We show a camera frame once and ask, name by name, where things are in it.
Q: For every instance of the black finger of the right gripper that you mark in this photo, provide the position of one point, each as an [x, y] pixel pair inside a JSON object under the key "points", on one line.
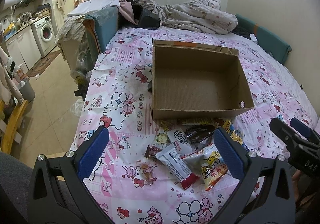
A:
{"points": [[283, 131]]}

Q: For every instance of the yellow blue snack bag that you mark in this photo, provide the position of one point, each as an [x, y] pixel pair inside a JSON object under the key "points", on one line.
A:
{"points": [[229, 128]]}

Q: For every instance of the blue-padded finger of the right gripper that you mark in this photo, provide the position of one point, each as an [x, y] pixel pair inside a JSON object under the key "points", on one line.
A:
{"points": [[303, 129]]}

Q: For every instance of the white round-logo snack packet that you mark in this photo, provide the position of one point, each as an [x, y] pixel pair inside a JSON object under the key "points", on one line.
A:
{"points": [[179, 139]]}

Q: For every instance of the small brown chocolate packet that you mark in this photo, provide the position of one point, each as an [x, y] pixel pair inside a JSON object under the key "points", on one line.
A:
{"points": [[151, 151]]}

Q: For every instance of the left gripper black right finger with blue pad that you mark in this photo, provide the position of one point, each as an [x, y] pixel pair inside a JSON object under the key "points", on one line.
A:
{"points": [[264, 193]]}

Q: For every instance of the teal headboard cushion right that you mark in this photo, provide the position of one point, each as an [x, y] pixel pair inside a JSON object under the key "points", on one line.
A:
{"points": [[270, 42]]}

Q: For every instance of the crumpled floral blanket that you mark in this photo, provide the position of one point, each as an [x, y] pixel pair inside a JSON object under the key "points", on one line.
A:
{"points": [[194, 15]]}

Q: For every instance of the small clear brown snack packet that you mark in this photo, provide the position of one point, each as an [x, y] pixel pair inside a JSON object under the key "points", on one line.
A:
{"points": [[147, 171]]}

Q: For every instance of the yellow white chip bag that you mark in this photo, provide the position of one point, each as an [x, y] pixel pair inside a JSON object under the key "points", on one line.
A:
{"points": [[207, 164]]}

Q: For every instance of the grey trash bin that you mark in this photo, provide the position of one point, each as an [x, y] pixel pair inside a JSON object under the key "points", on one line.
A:
{"points": [[26, 90]]}

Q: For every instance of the brown floor mat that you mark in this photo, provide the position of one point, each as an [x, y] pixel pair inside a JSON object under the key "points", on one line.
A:
{"points": [[43, 64]]}

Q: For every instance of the pink cartoon print bedsheet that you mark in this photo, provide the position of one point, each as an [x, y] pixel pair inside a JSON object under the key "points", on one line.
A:
{"points": [[118, 99]]}

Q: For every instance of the open brown cardboard box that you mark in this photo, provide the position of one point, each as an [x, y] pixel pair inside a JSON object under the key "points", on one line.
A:
{"points": [[193, 80]]}

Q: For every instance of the yellow wooden chair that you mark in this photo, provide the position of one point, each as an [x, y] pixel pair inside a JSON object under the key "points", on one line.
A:
{"points": [[10, 129]]}

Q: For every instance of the teal cushion left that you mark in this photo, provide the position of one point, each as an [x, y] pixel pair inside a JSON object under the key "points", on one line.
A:
{"points": [[101, 26]]}

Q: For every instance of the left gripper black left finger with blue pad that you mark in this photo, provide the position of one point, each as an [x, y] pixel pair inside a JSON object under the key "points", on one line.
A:
{"points": [[57, 193]]}

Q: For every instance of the white kitchen cabinets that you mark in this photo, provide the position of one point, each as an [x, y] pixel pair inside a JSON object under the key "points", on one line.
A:
{"points": [[23, 49]]}

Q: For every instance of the white front-load washing machine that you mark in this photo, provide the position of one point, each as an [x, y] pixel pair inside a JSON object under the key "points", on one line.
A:
{"points": [[44, 35]]}

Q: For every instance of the dark vacuum-packed meat packet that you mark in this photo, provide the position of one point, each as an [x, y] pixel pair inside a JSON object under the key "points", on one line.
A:
{"points": [[198, 133]]}

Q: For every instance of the cartoon character snack packet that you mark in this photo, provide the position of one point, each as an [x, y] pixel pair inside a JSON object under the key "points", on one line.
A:
{"points": [[161, 139]]}

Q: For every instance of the white red snack bar packet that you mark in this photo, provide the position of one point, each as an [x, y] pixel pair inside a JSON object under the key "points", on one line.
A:
{"points": [[176, 166]]}

